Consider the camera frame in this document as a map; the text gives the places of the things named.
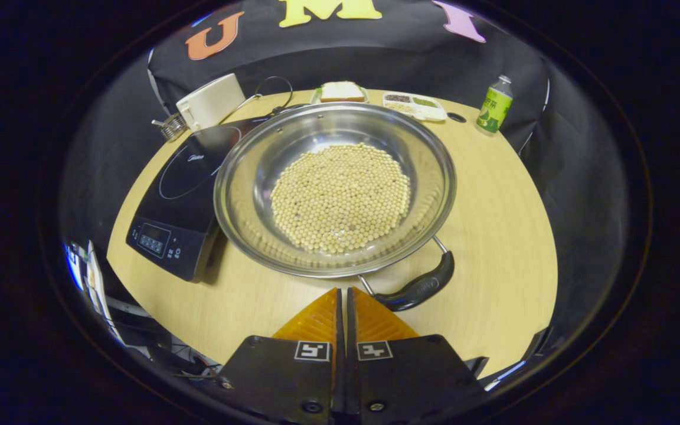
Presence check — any stainless steel pot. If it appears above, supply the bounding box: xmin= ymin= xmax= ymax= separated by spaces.
xmin=213 ymin=102 xmax=457 ymax=312

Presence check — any green label drink bottle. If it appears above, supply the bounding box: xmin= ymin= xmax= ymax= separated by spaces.
xmin=475 ymin=75 xmax=514 ymax=136

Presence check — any white rectangular plate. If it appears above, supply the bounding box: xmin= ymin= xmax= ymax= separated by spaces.
xmin=310 ymin=83 xmax=370 ymax=105

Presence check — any white divided grain tray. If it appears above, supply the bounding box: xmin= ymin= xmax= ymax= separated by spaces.
xmin=382 ymin=91 xmax=449 ymax=123

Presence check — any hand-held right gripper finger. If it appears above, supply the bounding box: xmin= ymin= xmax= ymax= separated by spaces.
xmin=216 ymin=287 xmax=345 ymax=425
xmin=346 ymin=287 xmax=489 ymax=425

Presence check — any black induction cooktop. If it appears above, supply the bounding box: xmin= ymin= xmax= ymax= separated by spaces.
xmin=126 ymin=115 xmax=276 ymax=283

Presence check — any white toaster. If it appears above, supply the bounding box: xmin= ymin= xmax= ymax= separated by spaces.
xmin=176 ymin=73 xmax=247 ymax=132

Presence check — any heap of yellow soybeans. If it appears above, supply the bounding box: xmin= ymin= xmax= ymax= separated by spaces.
xmin=269 ymin=143 xmax=411 ymax=255

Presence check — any metal wire basket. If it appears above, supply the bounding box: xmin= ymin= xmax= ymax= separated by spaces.
xmin=151 ymin=113 xmax=191 ymax=143

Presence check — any toaster power cable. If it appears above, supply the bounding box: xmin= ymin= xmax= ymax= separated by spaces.
xmin=238 ymin=76 xmax=306 ymax=117

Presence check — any sandwich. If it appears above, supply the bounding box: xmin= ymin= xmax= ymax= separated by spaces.
xmin=320 ymin=81 xmax=366 ymax=103

